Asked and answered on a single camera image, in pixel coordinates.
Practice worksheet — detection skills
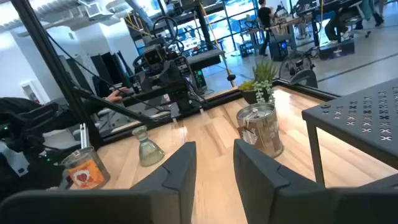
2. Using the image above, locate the exercise bike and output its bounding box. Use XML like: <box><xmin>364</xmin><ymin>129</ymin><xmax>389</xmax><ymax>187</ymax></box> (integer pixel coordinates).
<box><xmin>278</xmin><ymin>46</ymin><xmax>320</xmax><ymax>90</ymax></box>

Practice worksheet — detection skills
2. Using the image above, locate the black frame brace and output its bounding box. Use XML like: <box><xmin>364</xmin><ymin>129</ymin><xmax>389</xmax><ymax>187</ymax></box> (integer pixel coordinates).
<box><xmin>73</xmin><ymin>88</ymin><xmax>162</xmax><ymax>128</ymax></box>

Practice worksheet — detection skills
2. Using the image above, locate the black planter with succulents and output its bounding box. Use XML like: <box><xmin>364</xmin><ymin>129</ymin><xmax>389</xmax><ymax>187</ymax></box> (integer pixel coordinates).
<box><xmin>238</xmin><ymin>60</ymin><xmax>279</xmax><ymax>106</ymax></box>

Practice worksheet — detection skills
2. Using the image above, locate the person's hand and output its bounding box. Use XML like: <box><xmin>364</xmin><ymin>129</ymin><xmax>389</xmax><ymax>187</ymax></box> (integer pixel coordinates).
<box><xmin>104</xmin><ymin>86</ymin><xmax>131</xmax><ymax>103</ymax></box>

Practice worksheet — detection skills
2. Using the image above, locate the black computer tower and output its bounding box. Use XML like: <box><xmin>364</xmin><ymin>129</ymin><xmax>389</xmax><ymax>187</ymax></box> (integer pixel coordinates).
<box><xmin>269</xmin><ymin>39</ymin><xmax>290</xmax><ymax>62</ymax></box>

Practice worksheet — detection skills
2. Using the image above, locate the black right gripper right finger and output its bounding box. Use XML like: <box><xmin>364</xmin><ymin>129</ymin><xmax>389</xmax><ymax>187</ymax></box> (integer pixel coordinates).
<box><xmin>233</xmin><ymin>139</ymin><xmax>398</xmax><ymax>224</ymax></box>

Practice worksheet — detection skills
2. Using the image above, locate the glass jar candle orange label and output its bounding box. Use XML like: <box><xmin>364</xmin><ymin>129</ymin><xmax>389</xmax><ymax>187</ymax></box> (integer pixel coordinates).
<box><xmin>60</xmin><ymin>146</ymin><xmax>111</xmax><ymax>190</ymax></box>

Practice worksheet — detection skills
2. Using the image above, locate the black frame post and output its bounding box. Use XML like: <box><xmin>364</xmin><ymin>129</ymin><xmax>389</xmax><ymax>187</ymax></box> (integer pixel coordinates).
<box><xmin>11</xmin><ymin>0</ymin><xmax>105</xmax><ymax>150</ymax></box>

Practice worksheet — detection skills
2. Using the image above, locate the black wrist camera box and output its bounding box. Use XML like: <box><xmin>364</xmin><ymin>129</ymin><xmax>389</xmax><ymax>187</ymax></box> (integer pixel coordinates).
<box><xmin>143</xmin><ymin>45</ymin><xmax>167</xmax><ymax>66</ymax></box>

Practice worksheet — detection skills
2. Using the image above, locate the black perforated metal shelf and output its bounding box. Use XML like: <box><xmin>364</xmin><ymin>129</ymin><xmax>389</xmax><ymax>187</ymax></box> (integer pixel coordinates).
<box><xmin>301</xmin><ymin>77</ymin><xmax>398</xmax><ymax>187</ymax></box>

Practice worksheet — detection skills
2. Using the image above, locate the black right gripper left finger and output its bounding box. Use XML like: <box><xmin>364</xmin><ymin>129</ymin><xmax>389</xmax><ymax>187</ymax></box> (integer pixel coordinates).
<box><xmin>0</xmin><ymin>141</ymin><xmax>197</xmax><ymax>224</ymax></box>

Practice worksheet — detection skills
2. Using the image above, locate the silver tin candle with lid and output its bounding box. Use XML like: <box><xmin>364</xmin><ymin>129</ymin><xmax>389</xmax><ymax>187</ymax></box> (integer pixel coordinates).
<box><xmin>235</xmin><ymin>102</ymin><xmax>284</xmax><ymax>159</ymax></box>

